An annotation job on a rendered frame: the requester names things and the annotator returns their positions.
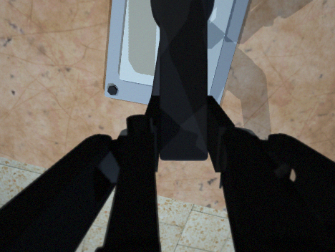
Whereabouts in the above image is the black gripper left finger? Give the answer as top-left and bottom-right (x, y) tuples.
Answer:
(0, 96), (162, 252)

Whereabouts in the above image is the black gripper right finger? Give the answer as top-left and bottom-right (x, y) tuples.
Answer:
(208, 95), (335, 252)

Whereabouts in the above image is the grey metal mounting plate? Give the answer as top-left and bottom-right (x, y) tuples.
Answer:
(105, 0), (248, 105)

